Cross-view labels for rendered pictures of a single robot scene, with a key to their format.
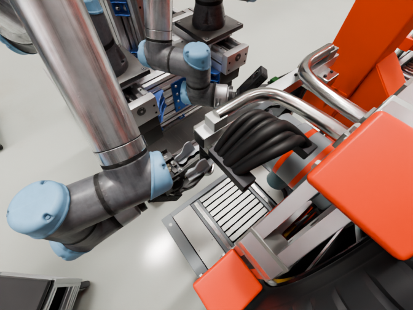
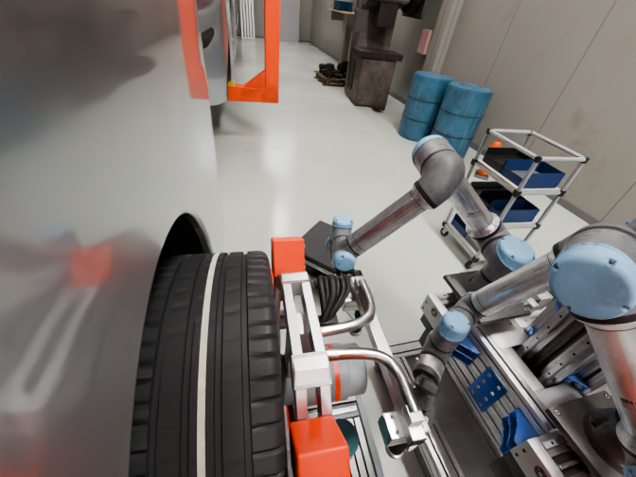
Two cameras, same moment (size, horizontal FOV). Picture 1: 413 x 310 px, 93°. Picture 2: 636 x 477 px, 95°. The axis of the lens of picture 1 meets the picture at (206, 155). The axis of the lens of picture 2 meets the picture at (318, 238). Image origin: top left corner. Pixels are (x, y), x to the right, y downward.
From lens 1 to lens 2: 0.76 m
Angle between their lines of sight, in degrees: 67
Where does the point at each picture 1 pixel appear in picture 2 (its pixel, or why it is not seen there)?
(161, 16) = (485, 292)
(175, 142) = (444, 409)
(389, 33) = not seen: outside the picture
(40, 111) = not seen: hidden behind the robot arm
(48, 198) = (343, 221)
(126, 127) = (360, 238)
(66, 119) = not seen: hidden behind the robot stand
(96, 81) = (375, 222)
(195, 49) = (454, 317)
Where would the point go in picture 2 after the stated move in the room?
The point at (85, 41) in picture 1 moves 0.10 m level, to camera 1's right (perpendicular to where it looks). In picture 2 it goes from (388, 216) to (378, 234)
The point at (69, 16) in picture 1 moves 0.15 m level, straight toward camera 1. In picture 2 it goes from (395, 209) to (344, 207)
